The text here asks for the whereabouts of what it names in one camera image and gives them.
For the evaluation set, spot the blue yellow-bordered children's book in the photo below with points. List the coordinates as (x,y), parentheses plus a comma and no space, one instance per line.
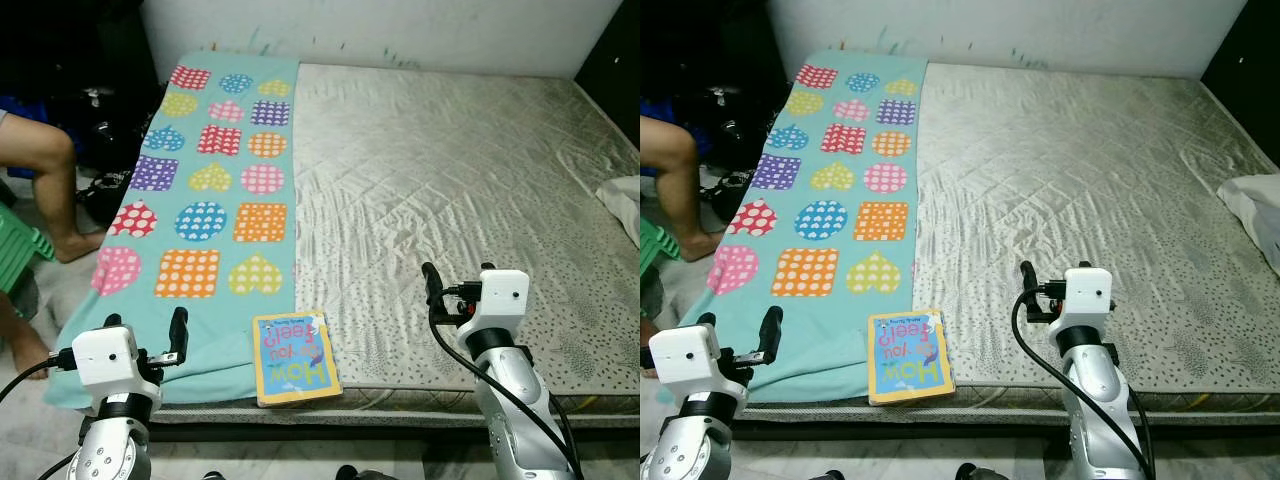
(908,358)
(295,360)

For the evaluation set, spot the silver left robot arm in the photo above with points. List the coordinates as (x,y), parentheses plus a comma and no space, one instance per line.
(690,450)
(105,450)

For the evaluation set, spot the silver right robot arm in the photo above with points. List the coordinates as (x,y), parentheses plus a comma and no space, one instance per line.
(1095,400)
(515,400)

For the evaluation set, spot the white quilted mattress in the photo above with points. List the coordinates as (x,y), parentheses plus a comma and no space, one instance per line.
(1070,180)
(450,180)

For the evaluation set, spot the teal blanket with colourful shapes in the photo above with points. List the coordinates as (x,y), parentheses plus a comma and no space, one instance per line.
(200,250)
(830,250)

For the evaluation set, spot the green plastic stool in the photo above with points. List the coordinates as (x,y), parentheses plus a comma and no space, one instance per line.
(655,245)
(25,250)

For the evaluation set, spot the person's bare leg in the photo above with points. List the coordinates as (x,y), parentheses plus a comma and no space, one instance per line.
(675,170)
(20,340)
(45,160)

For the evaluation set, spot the black bag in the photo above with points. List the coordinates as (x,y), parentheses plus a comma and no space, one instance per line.
(105,195)
(725,195)

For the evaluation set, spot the silver robot right leg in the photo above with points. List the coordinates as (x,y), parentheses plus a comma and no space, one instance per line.
(968,472)
(347,472)

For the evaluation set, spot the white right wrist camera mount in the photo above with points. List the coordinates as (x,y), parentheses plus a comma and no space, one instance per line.
(500,300)
(1088,295)

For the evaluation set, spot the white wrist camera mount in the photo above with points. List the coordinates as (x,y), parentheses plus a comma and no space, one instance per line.
(100,358)
(500,300)
(683,358)
(1088,295)

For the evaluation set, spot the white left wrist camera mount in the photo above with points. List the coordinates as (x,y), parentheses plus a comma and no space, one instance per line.
(100,358)
(683,358)

